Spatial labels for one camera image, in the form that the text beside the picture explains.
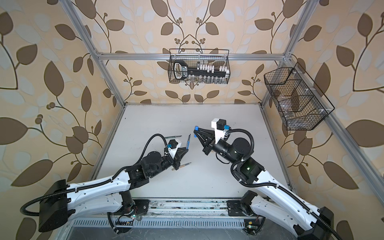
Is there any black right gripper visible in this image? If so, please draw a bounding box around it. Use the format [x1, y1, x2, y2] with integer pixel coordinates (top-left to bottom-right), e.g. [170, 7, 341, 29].
[196, 128, 239, 167]

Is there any blue pen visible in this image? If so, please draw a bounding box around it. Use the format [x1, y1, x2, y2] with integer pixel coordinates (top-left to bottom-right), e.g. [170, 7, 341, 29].
[186, 134, 191, 150]

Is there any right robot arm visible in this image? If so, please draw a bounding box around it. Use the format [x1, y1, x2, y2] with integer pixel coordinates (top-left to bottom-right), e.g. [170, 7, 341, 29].
[194, 126, 341, 240]

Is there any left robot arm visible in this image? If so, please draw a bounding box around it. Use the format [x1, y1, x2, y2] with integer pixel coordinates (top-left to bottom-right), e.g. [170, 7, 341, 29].
[39, 147, 188, 233]

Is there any beige pen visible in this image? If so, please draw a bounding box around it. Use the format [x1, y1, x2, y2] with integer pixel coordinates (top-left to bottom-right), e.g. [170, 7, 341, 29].
[172, 163, 191, 171]

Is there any green pen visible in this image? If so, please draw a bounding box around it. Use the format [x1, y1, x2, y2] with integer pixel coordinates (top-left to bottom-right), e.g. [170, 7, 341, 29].
[165, 135, 182, 139]

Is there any black tool in basket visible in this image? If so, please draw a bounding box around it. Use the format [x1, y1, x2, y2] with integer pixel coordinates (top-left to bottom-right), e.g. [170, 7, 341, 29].
[170, 60, 231, 80]

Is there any aluminium rear crossbar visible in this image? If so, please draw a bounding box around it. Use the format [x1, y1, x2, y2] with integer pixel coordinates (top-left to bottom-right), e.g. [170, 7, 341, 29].
[97, 53, 285, 61]

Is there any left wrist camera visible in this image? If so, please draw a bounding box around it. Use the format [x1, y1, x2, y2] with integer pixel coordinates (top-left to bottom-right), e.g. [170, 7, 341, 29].
[167, 139, 182, 159]

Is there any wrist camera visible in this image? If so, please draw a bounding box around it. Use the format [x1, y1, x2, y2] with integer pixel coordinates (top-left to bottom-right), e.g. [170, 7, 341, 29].
[211, 118, 230, 144]
[167, 139, 182, 159]

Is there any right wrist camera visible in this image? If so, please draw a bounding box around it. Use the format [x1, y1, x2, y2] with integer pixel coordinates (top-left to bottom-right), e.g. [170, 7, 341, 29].
[211, 118, 230, 144]

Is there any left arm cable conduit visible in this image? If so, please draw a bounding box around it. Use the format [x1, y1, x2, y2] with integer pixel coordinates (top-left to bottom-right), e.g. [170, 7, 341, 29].
[20, 133, 168, 217]

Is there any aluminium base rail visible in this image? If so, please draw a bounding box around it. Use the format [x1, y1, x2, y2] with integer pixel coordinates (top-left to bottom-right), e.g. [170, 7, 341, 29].
[134, 198, 246, 218]

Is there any rear wire basket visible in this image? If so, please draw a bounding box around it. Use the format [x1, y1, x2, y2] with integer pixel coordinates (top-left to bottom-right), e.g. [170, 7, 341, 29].
[168, 48, 231, 85]

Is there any side wire basket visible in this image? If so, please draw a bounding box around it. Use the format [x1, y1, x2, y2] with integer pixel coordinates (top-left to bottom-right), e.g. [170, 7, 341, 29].
[264, 63, 335, 131]

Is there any aluminium frame post right rear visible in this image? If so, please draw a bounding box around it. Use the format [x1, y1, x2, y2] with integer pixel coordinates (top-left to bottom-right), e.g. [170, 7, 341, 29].
[260, 0, 319, 107]

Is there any aluminium frame post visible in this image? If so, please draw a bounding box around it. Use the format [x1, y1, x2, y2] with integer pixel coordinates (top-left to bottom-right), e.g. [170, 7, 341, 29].
[260, 0, 319, 107]
[59, 0, 126, 108]

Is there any aluminium frame post left rear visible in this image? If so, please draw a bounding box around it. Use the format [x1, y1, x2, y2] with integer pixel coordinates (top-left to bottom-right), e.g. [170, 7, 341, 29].
[59, 0, 126, 108]

